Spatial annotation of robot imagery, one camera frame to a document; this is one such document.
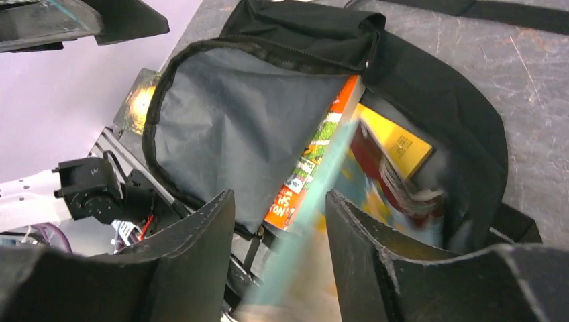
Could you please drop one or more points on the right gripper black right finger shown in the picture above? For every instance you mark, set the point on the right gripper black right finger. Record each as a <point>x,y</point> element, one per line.
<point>383,275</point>

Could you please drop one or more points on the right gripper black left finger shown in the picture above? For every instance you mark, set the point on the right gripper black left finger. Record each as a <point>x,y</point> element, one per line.
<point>178,274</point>

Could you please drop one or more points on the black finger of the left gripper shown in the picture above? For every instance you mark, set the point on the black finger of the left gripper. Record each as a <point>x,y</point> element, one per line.
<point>44,25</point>
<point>125,20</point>

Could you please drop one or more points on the teal paperback book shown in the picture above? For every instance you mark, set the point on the teal paperback book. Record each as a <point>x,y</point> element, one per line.
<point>298,283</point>

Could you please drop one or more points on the yellow book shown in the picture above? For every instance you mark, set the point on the yellow book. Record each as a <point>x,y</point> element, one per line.
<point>406,151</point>

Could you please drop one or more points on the black student backpack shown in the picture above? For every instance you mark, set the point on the black student backpack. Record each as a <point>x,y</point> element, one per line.
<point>235,112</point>

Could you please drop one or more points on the orange treehouse story book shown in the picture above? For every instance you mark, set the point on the orange treehouse story book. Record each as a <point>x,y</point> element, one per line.
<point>289,199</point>

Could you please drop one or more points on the dark green forest book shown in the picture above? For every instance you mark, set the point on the dark green forest book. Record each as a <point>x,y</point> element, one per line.
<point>131,115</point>

